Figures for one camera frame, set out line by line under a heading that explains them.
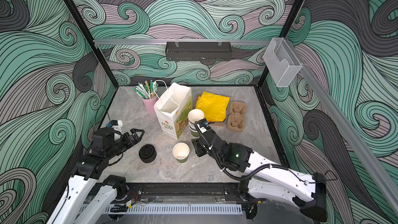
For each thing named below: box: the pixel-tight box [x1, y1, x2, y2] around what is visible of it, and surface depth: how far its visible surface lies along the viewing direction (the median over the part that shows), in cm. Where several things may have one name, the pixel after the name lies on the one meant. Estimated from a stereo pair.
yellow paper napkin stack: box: [195, 91, 231, 123], surface depth 106 cm
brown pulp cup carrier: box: [226, 100, 247, 133], surface depth 97 cm
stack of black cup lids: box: [138, 144, 158, 164], surface depth 83 cm
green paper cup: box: [172, 142, 191, 164], surface depth 80 cm
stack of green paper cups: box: [187, 108, 205, 137], surface depth 83 cm
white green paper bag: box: [153, 82, 194, 140], surface depth 85 cm
